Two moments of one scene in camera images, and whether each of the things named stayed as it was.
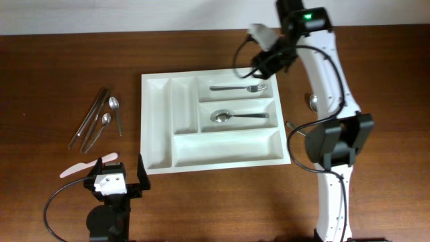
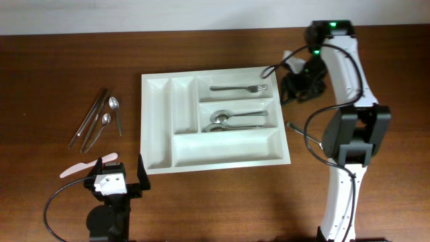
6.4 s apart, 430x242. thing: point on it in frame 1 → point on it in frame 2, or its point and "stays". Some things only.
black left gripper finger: x=142 y=175 stays
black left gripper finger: x=97 y=169 stays
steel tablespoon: x=314 y=102 → x=219 y=128
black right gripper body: x=280 y=60 → x=309 y=81
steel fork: x=254 y=88 stays
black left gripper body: x=133 y=190 stays
